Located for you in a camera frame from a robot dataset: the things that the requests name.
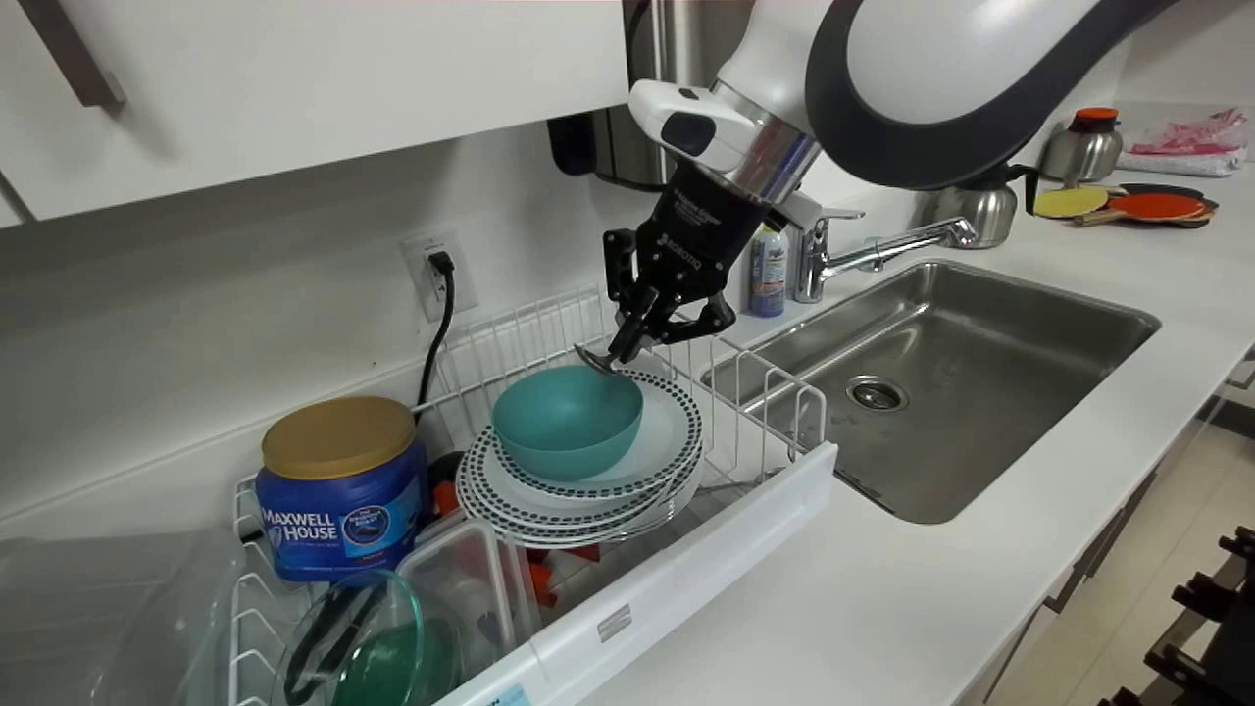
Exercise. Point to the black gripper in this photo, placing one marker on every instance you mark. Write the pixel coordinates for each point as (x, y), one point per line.
(675, 256)

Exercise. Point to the clear plastic container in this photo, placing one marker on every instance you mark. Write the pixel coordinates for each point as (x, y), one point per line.
(475, 594)

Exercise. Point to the stainless steel sink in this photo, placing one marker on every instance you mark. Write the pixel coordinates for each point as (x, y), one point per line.
(987, 366)

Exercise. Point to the steel thermos orange lid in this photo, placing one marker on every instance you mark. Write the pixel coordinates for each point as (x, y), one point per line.
(1083, 150)

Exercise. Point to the steel kettle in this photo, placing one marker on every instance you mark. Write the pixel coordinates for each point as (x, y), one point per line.
(977, 216)

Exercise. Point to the blue coffee canister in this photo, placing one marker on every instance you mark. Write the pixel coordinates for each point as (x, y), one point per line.
(343, 487)

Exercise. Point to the silver metal spoon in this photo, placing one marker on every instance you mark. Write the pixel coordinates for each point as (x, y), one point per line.
(603, 362)

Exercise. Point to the steel paper towel dispenser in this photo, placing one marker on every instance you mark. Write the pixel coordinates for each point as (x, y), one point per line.
(671, 41)

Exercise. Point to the blue spray bottle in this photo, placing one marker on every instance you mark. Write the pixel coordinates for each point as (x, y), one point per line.
(767, 274)

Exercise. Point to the yellow lid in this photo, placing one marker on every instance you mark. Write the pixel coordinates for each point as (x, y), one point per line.
(1071, 201)

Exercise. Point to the orange plate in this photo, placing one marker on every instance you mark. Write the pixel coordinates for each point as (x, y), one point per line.
(1163, 207)

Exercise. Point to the white patterned plate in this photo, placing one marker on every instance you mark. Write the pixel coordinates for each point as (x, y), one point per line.
(638, 494)

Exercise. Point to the white dish rack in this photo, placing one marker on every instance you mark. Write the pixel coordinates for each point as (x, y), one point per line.
(603, 605)

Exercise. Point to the white upper cabinet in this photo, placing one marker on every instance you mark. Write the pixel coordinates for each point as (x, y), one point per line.
(136, 101)

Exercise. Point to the chrome faucet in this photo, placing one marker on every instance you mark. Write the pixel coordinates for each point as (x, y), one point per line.
(818, 262)

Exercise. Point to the sink drain strainer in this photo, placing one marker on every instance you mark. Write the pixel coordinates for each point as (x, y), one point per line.
(876, 396)

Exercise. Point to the white wall outlet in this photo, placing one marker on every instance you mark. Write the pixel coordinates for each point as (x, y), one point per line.
(427, 278)

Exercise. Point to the pink patterned cloth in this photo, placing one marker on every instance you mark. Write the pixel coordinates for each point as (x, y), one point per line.
(1210, 142)

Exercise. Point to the light blue bowl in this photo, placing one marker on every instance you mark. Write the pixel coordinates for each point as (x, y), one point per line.
(567, 422)

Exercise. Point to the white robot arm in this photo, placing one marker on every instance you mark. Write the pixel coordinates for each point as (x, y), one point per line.
(895, 91)

